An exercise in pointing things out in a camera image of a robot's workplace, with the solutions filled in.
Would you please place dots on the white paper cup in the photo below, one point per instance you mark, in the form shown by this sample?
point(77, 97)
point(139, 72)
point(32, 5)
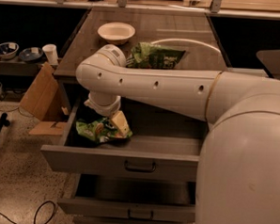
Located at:
point(51, 53)

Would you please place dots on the brown cardboard box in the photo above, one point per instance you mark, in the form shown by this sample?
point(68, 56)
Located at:
point(44, 101)

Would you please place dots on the blue bowl right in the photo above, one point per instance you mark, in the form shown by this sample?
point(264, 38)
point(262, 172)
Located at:
point(32, 54)

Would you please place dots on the green rice chip bag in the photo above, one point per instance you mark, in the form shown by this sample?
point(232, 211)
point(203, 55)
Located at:
point(100, 131)

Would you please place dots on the blue bowl left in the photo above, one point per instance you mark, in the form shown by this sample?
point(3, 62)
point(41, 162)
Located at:
point(8, 50)

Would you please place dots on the grey drawer cabinet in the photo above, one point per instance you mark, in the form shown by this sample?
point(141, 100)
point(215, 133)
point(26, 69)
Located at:
point(86, 57)

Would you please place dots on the grey open top drawer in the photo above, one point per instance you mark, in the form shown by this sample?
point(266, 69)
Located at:
point(164, 146)

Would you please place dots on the grey open drawer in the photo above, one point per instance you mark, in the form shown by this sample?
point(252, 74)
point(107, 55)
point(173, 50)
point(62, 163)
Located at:
point(143, 199)
point(164, 146)

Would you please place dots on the blue bowl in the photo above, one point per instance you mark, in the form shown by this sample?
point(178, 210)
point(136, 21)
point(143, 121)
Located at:
point(8, 50)
point(32, 54)

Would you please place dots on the green chip bag on counter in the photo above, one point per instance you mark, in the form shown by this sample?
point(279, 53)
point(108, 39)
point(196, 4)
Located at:
point(145, 55)

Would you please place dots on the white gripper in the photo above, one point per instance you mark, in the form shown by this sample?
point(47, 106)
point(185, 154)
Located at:
point(102, 109)

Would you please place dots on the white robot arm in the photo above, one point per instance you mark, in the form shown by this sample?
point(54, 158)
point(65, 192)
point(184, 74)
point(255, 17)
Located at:
point(238, 175)

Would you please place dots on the black table base right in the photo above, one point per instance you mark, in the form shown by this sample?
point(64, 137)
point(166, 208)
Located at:
point(271, 61)

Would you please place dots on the grey side shelf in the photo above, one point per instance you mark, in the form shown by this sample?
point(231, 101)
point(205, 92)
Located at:
point(17, 67)

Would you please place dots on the white bowl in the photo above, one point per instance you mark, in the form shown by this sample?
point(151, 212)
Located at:
point(116, 33)

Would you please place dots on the grey open middle drawer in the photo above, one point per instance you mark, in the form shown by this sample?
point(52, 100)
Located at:
point(143, 199)

